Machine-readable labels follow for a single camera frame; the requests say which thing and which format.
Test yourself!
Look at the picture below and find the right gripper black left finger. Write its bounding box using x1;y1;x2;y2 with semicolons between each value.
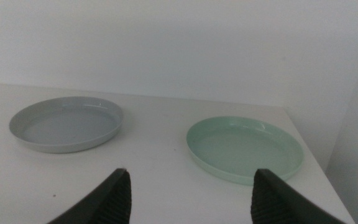
47;168;132;224

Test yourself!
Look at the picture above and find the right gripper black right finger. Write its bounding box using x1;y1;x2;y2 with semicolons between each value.
250;168;347;224

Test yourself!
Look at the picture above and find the pale green shallow bowl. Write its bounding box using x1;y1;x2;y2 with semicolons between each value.
186;116;305;187

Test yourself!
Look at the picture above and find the grey shallow bowl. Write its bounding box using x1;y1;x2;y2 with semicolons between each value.
9;96;124;154

